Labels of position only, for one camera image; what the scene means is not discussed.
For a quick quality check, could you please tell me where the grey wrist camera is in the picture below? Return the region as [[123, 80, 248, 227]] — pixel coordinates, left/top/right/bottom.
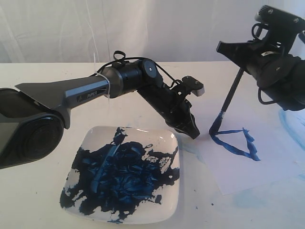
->
[[254, 5, 305, 33], [182, 76, 205, 97]]

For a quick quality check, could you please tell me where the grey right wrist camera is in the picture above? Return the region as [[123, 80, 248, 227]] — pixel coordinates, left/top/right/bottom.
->
[[254, 5, 305, 33]]

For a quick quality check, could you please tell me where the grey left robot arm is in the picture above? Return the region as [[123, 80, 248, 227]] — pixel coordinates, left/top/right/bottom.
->
[[0, 57, 204, 168]]

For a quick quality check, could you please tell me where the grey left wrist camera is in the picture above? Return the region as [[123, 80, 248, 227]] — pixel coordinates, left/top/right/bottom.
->
[[182, 76, 205, 97]]

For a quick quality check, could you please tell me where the white paper sheet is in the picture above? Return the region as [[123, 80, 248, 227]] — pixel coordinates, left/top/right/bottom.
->
[[187, 99, 304, 195]]

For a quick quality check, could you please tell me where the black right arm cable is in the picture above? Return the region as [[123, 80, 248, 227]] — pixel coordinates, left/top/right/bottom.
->
[[251, 22, 270, 42]]

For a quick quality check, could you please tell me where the black paintbrush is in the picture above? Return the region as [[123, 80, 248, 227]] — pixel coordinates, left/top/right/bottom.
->
[[209, 68, 244, 135]]

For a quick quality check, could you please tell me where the white zip tie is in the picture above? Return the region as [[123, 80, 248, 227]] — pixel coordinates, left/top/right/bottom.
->
[[92, 54, 112, 108]]

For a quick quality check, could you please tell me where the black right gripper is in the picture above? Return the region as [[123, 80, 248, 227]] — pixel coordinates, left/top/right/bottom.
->
[[216, 41, 305, 111]]

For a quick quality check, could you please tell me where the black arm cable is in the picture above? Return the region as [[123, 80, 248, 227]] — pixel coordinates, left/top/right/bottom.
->
[[96, 50, 189, 105], [251, 22, 270, 42]]

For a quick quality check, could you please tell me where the white plate with blue paint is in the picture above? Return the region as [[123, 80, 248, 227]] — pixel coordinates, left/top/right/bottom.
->
[[60, 126, 180, 224]]

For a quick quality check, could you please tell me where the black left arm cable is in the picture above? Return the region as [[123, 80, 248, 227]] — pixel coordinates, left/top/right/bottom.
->
[[96, 50, 189, 105]]

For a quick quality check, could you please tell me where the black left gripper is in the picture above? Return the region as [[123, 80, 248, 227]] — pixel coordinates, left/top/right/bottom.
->
[[138, 82, 200, 139]]

